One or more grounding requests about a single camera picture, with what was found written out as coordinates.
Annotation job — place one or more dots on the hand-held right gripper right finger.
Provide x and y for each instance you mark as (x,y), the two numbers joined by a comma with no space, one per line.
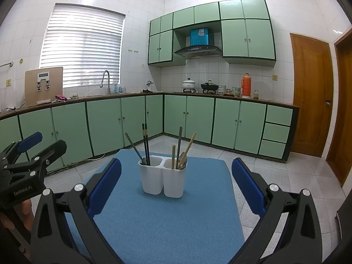
(247,189)

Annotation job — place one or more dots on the black wok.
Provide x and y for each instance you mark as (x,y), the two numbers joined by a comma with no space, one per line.
(209,86)

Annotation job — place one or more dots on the green base cabinets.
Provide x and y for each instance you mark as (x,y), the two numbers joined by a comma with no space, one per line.
(68,126)

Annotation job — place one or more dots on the blue plastic bottle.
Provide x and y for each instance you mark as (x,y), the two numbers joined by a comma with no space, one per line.
(119,88)

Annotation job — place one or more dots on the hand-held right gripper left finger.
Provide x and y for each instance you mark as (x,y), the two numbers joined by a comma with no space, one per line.
(107,189)

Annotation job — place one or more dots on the white two-compartment utensil holder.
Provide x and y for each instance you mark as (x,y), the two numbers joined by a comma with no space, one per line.
(151,178)

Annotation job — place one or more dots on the large silver spoon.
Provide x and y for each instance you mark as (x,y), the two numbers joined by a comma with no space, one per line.
(183,161)

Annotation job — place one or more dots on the wall hooks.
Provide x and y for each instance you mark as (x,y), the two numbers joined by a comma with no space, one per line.
(132,51)

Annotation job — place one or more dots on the metal kitchen faucet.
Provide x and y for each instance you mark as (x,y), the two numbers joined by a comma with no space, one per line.
(108,82)

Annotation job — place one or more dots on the dark blue chopstick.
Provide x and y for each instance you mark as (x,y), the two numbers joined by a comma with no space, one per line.
(146,139)
(143,137)

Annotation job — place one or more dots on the white window blind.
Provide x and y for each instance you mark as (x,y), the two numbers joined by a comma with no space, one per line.
(82,46)

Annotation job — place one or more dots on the wooden chopstick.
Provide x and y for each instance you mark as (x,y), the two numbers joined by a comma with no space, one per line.
(189,144)

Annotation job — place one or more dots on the cardboard box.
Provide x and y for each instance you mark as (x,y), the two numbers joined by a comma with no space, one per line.
(30,90)

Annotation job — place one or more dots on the grey metal chopstick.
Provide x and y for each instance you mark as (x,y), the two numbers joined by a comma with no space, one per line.
(133,145)
(179,143)

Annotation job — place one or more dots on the black range hood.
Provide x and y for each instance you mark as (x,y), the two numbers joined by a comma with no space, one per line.
(198,51)

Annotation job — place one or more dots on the wall towel bar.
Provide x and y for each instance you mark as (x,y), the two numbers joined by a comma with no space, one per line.
(7,64)

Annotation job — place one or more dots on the stack of bowls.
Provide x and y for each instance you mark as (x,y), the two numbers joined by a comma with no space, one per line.
(222,89)

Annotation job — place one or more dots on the person's left hand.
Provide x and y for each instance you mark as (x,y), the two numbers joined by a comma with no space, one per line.
(24,211)

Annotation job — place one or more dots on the green drawer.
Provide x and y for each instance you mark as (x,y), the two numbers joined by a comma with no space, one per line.
(276,132)
(272,149)
(279,115)

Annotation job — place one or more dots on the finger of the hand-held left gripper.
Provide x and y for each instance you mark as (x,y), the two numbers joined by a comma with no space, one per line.
(30,140)
(55,148)

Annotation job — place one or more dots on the plain wooden door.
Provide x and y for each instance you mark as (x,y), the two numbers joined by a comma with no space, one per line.
(343,115)

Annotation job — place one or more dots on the blue table cloth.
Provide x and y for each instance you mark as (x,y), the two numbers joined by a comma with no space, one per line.
(192,217)

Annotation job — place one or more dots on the glass jar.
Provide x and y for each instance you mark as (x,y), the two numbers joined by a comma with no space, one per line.
(256,95)

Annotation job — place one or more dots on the blue box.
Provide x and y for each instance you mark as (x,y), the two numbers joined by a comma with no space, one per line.
(200,37)

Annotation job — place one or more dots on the orange thermos flask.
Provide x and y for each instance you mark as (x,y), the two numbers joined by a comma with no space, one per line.
(246,86)

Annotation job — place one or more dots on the green wall cabinets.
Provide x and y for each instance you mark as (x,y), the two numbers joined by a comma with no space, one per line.
(247,38)

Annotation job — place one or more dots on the red cloth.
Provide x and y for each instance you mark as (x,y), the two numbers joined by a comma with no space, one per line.
(61,98)

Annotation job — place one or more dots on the white cooking pot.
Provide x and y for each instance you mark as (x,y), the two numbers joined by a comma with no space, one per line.
(189,84)

